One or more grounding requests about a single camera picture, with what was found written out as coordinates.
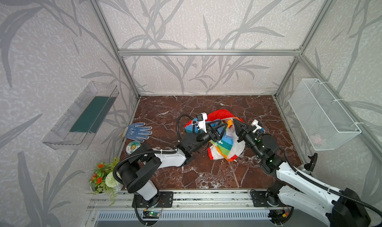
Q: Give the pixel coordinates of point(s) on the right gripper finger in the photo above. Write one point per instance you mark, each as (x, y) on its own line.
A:
(249, 128)
(240, 129)

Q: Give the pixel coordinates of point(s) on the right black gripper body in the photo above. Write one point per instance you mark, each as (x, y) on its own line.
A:
(241, 133)

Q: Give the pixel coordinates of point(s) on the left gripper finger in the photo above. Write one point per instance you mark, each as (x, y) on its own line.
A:
(217, 126)
(216, 137)

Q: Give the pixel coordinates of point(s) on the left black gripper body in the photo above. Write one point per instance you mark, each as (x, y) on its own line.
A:
(213, 131)

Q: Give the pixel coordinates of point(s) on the white red rainbow jacket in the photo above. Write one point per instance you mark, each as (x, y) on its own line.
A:
(228, 148)

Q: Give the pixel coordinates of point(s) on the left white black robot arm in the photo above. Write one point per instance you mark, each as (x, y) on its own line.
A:
(135, 171)

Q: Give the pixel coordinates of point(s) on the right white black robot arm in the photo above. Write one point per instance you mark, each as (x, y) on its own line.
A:
(332, 206)

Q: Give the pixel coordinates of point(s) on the pink object in basket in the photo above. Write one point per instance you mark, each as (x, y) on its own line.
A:
(317, 140)

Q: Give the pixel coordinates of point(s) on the blue dotted work glove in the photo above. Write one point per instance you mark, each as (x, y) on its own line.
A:
(138, 132)

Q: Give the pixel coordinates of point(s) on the green round tape roll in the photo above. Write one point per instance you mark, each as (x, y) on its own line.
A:
(132, 146)

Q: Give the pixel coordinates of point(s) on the potted artificial flower plant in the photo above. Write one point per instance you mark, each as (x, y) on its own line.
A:
(103, 181)

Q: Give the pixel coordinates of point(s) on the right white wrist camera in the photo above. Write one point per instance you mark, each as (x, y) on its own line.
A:
(259, 130)

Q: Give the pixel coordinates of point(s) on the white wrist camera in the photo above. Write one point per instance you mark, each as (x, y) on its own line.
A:
(259, 130)
(199, 124)

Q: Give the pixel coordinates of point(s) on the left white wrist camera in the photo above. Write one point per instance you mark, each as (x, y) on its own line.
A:
(199, 124)

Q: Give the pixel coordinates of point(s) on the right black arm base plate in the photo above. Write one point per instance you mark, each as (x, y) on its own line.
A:
(263, 198)

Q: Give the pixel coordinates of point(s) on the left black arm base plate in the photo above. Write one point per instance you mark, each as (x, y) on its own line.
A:
(161, 199)

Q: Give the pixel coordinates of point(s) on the white wire mesh basket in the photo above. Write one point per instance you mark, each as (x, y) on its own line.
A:
(319, 112)

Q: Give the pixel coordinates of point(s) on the aluminium cage frame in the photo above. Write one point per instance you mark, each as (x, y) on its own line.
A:
(298, 54)

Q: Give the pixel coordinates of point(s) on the aluminium front rail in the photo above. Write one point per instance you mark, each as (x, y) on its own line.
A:
(183, 199)

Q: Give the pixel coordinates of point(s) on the clear plastic wall shelf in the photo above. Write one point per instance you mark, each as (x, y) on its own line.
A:
(79, 125)

